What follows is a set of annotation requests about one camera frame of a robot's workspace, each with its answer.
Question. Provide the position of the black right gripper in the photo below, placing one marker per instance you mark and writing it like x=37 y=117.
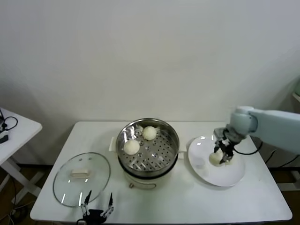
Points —
x=227 y=147

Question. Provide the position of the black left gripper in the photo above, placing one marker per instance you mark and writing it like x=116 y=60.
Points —
x=93 y=215

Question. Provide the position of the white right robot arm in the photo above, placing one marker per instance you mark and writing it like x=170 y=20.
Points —
x=276 y=124

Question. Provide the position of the stainless steel steamer basket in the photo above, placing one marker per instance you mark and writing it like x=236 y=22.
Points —
x=159 y=152

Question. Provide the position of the white round plate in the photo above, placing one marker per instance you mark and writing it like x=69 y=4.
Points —
x=222 y=175

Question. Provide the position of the glass pot lid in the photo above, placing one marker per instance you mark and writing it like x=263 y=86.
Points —
x=66 y=185

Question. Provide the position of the cream electric cooking pot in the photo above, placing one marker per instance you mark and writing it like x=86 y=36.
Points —
x=145 y=181

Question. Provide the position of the white shelf board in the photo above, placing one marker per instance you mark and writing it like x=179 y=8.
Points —
x=297 y=97

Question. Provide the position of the white folding side table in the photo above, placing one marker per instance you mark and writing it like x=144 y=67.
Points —
x=23 y=130

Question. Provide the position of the small black device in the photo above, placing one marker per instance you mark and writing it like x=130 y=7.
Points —
x=3 y=138

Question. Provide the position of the dark thin stand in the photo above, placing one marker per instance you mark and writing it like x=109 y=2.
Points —
x=1 y=116

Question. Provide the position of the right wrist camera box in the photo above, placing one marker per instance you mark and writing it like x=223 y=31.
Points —
x=219 y=133

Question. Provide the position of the white table frame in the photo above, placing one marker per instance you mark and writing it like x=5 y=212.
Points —
x=289 y=186

